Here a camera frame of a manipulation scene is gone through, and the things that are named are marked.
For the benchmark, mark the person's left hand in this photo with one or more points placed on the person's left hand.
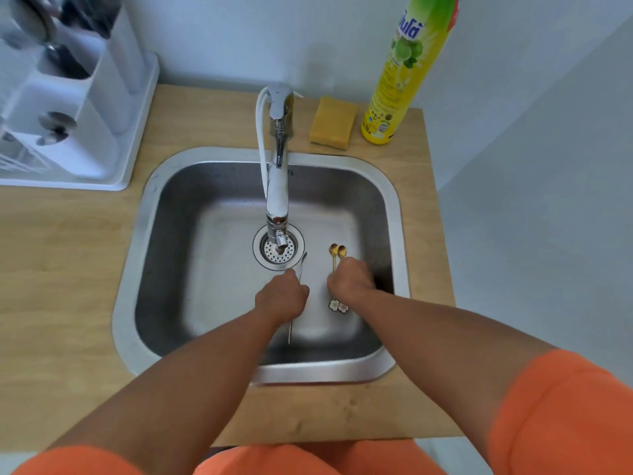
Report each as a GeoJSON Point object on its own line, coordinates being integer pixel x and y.
{"type": "Point", "coordinates": [282, 299]}

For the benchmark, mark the person's right hand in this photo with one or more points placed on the person's right hand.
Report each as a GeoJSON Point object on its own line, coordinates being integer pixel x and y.
{"type": "Point", "coordinates": [351, 281]}

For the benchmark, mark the chrome faucet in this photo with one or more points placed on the chrome faucet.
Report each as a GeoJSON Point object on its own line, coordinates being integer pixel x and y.
{"type": "Point", "coordinates": [278, 192]}

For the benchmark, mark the white cutlery holder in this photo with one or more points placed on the white cutlery holder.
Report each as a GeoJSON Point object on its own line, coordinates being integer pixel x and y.
{"type": "Point", "coordinates": [84, 153]}

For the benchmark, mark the cutlery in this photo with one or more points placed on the cutlery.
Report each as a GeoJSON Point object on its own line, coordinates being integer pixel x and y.
{"type": "Point", "coordinates": [104, 17]}

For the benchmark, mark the person's right forearm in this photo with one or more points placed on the person's right forearm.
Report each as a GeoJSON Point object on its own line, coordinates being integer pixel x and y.
{"type": "Point", "coordinates": [445, 351]}

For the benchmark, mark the person's left forearm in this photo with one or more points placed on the person's left forearm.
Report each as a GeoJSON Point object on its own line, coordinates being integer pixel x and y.
{"type": "Point", "coordinates": [163, 395]}

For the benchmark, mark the steel sink drain strainer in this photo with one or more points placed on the steel sink drain strainer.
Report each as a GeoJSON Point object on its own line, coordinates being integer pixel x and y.
{"type": "Point", "coordinates": [292, 252]}

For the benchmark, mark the stainless steel sink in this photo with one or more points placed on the stainless steel sink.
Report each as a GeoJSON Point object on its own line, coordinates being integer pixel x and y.
{"type": "Point", "coordinates": [366, 217]}

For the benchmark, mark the yellow sponge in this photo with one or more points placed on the yellow sponge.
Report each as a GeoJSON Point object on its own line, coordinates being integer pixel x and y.
{"type": "Point", "coordinates": [334, 122]}

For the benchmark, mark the yellow dish soap bottle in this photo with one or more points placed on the yellow dish soap bottle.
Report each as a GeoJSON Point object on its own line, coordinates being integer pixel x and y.
{"type": "Point", "coordinates": [395, 88]}

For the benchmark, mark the white plastic drain tray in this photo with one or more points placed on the white plastic drain tray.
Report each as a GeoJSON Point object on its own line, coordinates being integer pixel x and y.
{"type": "Point", "coordinates": [141, 128]}

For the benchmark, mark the orange shirt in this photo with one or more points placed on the orange shirt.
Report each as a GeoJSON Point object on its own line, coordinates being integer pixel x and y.
{"type": "Point", "coordinates": [568, 415]}

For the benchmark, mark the dark utensil head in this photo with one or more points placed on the dark utensil head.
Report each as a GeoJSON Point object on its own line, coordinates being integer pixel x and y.
{"type": "Point", "coordinates": [74, 9]}

